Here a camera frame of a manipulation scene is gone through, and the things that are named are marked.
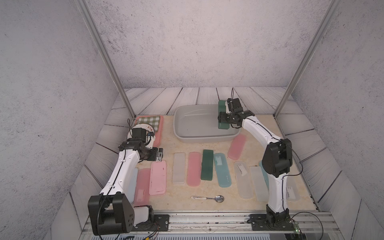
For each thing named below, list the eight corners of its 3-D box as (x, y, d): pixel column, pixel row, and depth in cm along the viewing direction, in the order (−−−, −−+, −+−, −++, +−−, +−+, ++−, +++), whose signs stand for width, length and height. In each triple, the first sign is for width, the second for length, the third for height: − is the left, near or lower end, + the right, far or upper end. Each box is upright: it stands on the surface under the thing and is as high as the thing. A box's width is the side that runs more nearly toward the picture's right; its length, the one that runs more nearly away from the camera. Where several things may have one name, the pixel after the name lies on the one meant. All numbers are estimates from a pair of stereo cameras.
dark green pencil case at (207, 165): (200, 179, 89) (200, 178, 88) (202, 151, 102) (202, 149, 101) (213, 180, 89) (213, 179, 88) (212, 151, 102) (213, 150, 100)
